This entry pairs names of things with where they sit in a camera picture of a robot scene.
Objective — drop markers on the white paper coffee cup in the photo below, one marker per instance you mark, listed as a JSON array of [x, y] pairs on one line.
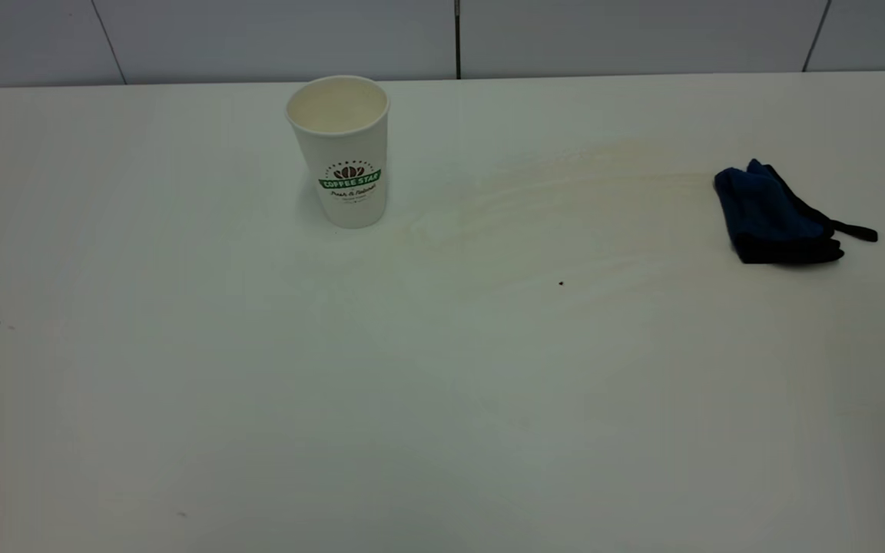
[[346, 153]]

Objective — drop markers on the dark blue cloth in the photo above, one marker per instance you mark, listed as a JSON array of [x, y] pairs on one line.
[[769, 215]]

